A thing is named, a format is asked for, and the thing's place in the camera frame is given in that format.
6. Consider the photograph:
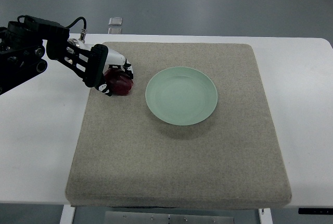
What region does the black table control panel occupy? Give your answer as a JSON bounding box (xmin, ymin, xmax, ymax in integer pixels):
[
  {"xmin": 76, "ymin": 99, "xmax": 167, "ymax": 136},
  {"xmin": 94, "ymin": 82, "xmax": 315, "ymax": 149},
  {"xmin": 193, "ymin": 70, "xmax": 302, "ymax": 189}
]
[{"xmin": 298, "ymin": 208, "xmax": 333, "ymax": 215}]

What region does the metal bracket under table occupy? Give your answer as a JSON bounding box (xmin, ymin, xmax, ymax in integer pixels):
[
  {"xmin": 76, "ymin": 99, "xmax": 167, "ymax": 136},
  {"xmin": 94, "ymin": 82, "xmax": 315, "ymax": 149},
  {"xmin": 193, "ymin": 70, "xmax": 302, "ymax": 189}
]
[{"xmin": 104, "ymin": 211, "xmax": 235, "ymax": 224}]

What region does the white table leg right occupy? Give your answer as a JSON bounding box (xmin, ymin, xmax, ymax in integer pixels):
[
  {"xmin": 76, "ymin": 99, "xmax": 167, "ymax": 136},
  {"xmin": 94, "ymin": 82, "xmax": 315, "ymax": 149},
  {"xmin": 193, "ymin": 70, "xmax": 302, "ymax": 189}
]
[{"xmin": 258, "ymin": 208, "xmax": 273, "ymax": 224}]

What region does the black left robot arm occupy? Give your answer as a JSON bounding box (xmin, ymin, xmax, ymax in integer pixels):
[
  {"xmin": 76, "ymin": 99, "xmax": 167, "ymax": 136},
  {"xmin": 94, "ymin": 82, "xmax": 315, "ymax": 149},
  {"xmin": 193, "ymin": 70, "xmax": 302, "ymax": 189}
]
[{"xmin": 1, "ymin": 15, "xmax": 108, "ymax": 94}]

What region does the dark red apple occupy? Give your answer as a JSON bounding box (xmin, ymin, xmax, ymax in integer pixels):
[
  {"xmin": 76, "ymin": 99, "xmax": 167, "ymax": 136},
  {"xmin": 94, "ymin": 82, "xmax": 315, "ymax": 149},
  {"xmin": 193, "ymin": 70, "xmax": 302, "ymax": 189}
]
[{"xmin": 104, "ymin": 68, "xmax": 134, "ymax": 96}]

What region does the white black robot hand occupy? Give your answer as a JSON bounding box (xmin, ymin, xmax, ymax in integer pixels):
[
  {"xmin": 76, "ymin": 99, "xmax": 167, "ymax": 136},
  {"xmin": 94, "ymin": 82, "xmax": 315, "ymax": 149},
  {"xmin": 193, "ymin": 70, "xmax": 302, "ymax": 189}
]
[{"xmin": 95, "ymin": 48, "xmax": 134, "ymax": 96}]

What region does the grey fabric mat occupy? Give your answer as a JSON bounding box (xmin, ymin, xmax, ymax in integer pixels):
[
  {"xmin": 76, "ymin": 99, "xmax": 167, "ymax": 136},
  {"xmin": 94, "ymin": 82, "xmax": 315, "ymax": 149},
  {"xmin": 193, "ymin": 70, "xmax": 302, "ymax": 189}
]
[{"xmin": 65, "ymin": 42, "xmax": 292, "ymax": 210}]

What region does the white table leg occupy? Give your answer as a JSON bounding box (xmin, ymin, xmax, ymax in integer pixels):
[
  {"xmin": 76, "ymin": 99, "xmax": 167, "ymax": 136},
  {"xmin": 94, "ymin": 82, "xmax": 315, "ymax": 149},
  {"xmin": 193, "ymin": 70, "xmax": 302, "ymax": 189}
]
[
  {"xmin": 258, "ymin": 208, "xmax": 273, "ymax": 224},
  {"xmin": 59, "ymin": 205, "xmax": 75, "ymax": 224}
]

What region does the white table leg left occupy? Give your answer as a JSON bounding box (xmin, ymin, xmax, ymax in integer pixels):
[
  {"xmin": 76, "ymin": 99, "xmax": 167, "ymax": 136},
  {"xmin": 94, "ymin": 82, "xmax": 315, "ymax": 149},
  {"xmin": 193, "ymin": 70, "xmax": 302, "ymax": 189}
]
[{"xmin": 59, "ymin": 205, "xmax": 75, "ymax": 224}]

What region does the lower floor metal plate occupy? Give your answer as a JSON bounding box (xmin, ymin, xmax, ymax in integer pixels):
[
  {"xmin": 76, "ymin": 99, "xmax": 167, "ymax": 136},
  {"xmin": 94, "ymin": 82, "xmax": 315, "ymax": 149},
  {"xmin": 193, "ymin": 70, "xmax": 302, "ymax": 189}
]
[{"xmin": 108, "ymin": 27, "xmax": 122, "ymax": 34}]

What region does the pale green plate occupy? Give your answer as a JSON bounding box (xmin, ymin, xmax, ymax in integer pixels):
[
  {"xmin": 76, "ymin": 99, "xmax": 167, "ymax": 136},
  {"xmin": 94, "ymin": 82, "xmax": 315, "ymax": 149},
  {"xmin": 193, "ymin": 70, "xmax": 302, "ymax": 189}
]
[{"xmin": 145, "ymin": 67, "xmax": 218, "ymax": 126}]

